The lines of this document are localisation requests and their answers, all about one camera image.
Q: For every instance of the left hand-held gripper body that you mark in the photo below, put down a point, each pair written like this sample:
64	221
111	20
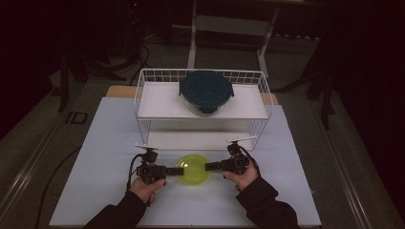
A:
151	170

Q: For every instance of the person's right hand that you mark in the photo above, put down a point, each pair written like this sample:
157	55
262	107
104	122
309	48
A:
243	181

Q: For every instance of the pale blue table sheet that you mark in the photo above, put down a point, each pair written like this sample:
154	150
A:
105	159

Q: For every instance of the floor socket box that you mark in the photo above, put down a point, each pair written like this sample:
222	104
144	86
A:
76	118

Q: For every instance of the container with green lid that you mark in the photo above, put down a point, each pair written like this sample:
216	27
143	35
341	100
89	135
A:
194	170

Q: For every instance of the person's left hand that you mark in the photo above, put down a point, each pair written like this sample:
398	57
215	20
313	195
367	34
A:
144	191

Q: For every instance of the dark metal stand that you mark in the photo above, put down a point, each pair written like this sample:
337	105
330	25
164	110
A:
64	82
325	101

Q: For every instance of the white metal frame stand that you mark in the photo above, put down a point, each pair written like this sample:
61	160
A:
229	25

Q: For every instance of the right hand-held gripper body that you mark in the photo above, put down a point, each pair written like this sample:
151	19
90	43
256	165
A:
237	162

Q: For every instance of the round container with blue lid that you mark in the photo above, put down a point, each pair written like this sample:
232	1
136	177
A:
205	89

